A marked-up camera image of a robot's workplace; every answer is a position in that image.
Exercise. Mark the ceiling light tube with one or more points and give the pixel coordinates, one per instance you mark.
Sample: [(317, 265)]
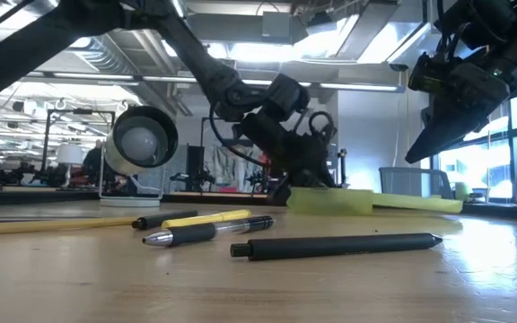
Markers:
[(169, 79), (357, 87), (92, 76), (256, 82)]

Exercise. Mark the white shade table lamp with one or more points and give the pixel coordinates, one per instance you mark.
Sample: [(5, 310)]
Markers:
[(69, 154)]

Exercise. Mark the person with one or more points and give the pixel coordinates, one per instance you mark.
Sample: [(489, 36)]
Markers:
[(93, 161)]

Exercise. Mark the black gantry frame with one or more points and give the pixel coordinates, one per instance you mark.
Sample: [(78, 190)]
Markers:
[(46, 143), (202, 143)]

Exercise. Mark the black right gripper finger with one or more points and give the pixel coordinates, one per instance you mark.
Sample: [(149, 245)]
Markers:
[(442, 134)]

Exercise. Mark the grey cover sheet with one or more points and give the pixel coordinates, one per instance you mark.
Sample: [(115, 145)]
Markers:
[(229, 166)]

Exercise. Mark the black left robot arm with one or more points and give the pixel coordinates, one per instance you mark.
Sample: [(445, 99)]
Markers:
[(16, 63)]

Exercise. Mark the matte black pen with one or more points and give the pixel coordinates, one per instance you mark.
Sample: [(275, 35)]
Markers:
[(330, 246)]

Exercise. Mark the grey ceiling box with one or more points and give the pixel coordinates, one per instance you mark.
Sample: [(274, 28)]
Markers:
[(276, 24)]

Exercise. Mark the clear pen black grip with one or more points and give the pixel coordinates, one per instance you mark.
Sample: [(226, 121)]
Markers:
[(191, 234)]

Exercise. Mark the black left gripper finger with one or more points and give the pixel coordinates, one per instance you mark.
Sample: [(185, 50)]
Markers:
[(314, 180)]

